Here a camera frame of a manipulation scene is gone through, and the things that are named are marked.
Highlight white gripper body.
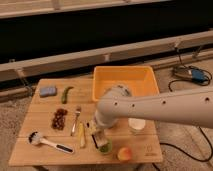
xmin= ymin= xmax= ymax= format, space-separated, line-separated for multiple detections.
xmin=87 ymin=120 xmax=105 ymax=135

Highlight brown white eraser block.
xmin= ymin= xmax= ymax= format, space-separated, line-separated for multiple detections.
xmin=94 ymin=133 xmax=108 ymax=148

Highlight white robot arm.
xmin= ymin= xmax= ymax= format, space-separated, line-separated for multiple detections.
xmin=89 ymin=85 xmax=213 ymax=134

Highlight green plastic cup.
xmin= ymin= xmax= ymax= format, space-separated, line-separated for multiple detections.
xmin=98 ymin=140 xmax=112 ymax=155

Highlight yellow corn cob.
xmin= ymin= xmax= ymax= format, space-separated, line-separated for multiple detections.
xmin=78 ymin=122 xmax=86 ymax=148

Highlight bunch of dark grapes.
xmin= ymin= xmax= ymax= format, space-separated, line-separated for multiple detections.
xmin=51 ymin=108 xmax=68 ymax=130

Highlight orange peach fruit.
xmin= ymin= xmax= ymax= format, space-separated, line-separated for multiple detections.
xmin=117 ymin=147 xmax=132 ymax=161

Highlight white round container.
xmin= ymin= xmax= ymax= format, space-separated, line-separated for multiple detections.
xmin=128 ymin=118 xmax=146 ymax=135

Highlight green chili pepper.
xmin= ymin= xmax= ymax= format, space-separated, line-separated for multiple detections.
xmin=61 ymin=86 xmax=74 ymax=104

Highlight white dish brush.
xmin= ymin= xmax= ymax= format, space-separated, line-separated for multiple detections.
xmin=28 ymin=132 xmax=74 ymax=154

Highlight blue sponge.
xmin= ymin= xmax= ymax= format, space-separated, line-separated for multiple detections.
xmin=39 ymin=86 xmax=57 ymax=97

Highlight yellow plastic bin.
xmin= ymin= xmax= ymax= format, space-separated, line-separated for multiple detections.
xmin=92 ymin=66 xmax=159 ymax=102

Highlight blue power device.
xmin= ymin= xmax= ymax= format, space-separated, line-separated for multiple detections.
xmin=172 ymin=66 xmax=206 ymax=82

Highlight black cable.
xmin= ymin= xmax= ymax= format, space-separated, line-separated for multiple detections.
xmin=159 ymin=46 xmax=213 ymax=163

